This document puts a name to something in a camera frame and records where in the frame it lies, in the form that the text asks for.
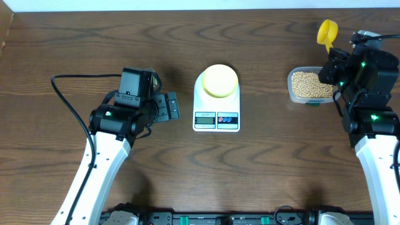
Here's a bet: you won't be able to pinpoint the yellow measuring scoop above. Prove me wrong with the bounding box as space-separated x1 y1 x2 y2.
316 19 338 53

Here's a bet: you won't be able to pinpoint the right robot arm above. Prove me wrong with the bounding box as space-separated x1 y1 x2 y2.
318 48 399 224

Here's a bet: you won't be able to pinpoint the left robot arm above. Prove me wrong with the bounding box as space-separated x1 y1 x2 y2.
52 90 179 224

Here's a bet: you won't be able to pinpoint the white kitchen scale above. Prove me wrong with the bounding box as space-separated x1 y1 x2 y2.
192 71 241 133

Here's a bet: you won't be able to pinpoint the yellow bowl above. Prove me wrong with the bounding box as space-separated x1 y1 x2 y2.
201 64 239 98

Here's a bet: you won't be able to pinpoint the soybeans in container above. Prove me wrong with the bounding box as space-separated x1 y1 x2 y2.
291 71 333 98

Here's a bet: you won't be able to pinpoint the clear plastic container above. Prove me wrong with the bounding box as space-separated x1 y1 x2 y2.
287 66 337 104

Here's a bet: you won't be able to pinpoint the green tape label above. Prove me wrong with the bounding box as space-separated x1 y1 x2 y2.
306 102 321 107

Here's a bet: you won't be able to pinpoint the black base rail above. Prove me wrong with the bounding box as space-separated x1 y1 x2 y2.
99 204 374 225

